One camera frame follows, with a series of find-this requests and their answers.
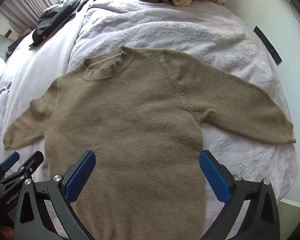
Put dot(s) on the wall-mounted screen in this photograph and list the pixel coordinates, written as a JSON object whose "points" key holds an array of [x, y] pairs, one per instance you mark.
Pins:
{"points": [[267, 45]]}

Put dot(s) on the white bed sheet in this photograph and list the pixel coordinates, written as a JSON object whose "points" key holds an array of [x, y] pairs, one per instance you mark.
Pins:
{"points": [[165, 30]]}

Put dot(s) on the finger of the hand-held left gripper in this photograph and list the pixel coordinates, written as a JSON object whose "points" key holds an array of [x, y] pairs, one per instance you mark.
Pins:
{"points": [[31, 163], [11, 160]]}

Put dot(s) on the grey curtain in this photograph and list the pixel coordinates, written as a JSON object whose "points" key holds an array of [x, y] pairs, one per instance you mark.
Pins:
{"points": [[22, 7]]}

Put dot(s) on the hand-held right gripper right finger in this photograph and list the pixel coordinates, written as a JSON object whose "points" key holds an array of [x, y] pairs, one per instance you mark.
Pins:
{"points": [[213, 175]]}

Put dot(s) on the brown knit sweater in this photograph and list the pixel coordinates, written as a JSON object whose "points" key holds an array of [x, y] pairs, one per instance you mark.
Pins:
{"points": [[140, 130]]}

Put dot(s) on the black clothing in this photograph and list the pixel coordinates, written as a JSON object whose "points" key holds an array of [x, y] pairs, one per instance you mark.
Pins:
{"points": [[50, 17]]}

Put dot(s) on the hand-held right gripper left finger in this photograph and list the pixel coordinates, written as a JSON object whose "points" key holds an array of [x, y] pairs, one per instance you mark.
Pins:
{"points": [[81, 172]]}

